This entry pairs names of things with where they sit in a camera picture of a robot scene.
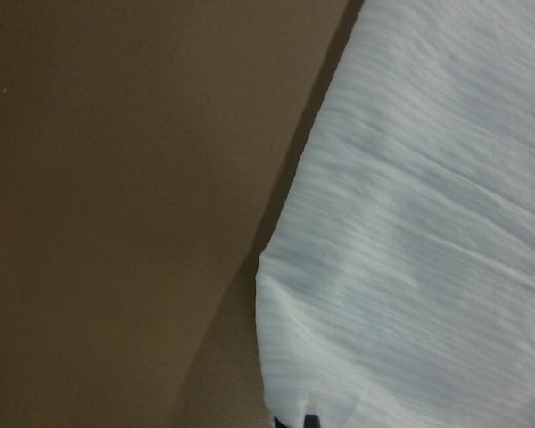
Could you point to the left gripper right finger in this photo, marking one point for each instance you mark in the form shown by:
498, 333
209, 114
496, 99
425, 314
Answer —
311, 421

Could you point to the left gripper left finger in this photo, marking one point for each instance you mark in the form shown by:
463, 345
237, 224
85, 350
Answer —
278, 424

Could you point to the light blue button-up shirt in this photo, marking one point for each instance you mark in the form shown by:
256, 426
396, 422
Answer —
398, 288

